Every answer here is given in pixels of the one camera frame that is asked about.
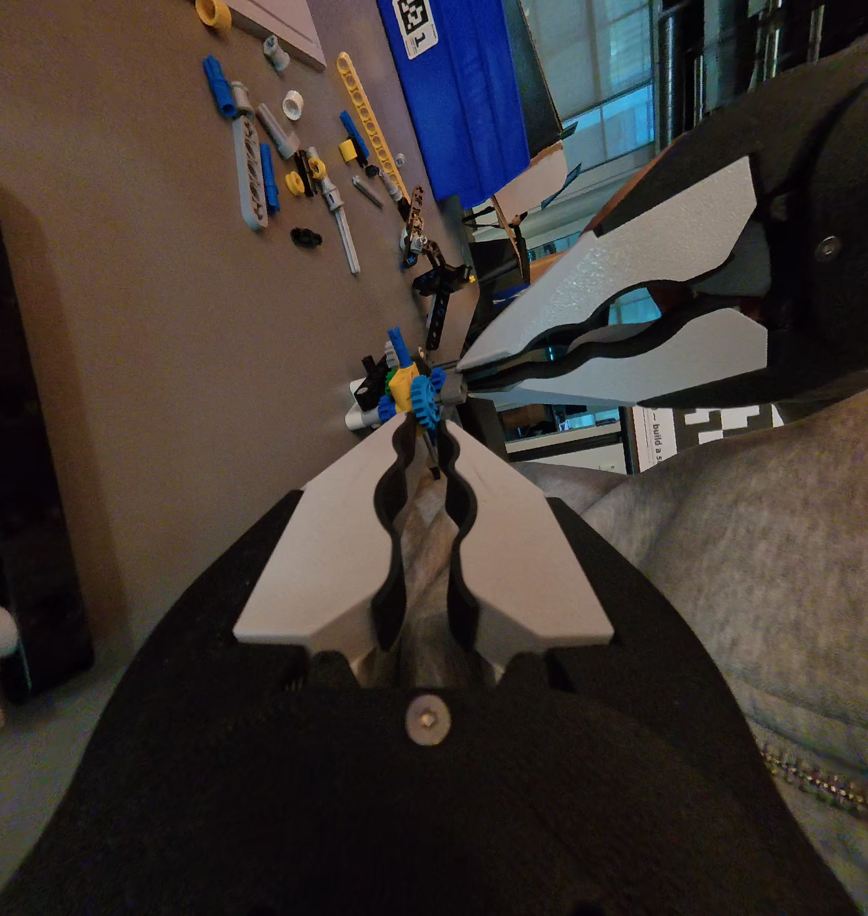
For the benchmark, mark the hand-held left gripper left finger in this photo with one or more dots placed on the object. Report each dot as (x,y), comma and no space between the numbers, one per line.
(312,572)

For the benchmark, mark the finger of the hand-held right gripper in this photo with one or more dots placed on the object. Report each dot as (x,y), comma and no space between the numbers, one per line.
(620,243)
(656,365)

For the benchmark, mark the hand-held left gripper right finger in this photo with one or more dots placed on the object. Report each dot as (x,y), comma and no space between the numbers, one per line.
(534,572)

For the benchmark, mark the multicoloured lego gear assembly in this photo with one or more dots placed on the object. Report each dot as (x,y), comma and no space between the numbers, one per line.
(405,386)

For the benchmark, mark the black lego beam sub-assembly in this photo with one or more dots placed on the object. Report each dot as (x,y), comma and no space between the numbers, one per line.
(441,272)

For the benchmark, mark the short grey lego axle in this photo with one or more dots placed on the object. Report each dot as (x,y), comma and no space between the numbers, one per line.
(394,186)

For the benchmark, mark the long yellow lego beam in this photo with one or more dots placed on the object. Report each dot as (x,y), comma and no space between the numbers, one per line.
(369,118)

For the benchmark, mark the grey lego axle with connector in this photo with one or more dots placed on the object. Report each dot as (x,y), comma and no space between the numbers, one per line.
(337,215)

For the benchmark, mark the blue lego pin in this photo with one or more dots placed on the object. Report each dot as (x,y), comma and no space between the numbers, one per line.
(353,134)
(221,87)
(269,179)

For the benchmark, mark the long black lego beam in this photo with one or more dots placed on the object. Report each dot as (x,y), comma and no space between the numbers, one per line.
(26,429)

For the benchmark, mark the small yellow lego bush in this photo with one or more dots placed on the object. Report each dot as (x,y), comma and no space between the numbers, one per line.
(295,182)

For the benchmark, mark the white lego bush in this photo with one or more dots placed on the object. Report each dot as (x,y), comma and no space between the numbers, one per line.
(294,104)

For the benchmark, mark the grey lego axle connector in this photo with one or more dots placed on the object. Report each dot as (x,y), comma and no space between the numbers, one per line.
(275,131)

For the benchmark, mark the light grey lego beam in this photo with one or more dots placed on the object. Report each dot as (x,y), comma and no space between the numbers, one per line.
(246,187)

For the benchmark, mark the grey lego connector peg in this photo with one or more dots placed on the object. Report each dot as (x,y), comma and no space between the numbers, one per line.
(276,52)
(242,98)

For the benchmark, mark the lego instruction booklet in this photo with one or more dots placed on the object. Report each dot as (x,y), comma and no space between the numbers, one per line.
(284,21)

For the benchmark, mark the white printed sign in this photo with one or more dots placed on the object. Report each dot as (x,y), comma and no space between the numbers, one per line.
(656,436)

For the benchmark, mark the brown cardboard box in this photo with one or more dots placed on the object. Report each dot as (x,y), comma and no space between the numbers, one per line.
(541,179)

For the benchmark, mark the grey zip hoodie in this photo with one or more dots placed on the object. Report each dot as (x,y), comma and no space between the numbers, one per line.
(727,572)

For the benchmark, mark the blue plastic storage bin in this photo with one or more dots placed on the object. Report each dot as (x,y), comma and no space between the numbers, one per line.
(470,107)

